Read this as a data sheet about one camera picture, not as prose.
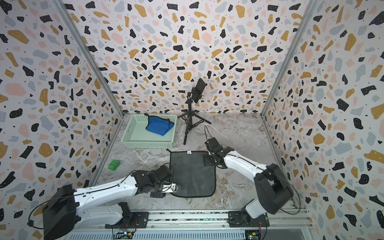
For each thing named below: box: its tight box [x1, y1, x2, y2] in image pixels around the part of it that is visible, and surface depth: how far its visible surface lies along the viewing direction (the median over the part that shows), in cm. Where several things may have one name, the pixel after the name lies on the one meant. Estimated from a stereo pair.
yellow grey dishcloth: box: [166, 149, 217, 198], surface depth 90 cm
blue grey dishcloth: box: [144, 113, 175, 136], surface depth 112 cm
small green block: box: [108, 159, 121, 171], surface depth 92 cm
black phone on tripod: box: [192, 78, 208, 104], surface depth 90 cm
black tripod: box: [177, 92, 212, 145], surface depth 105 cm
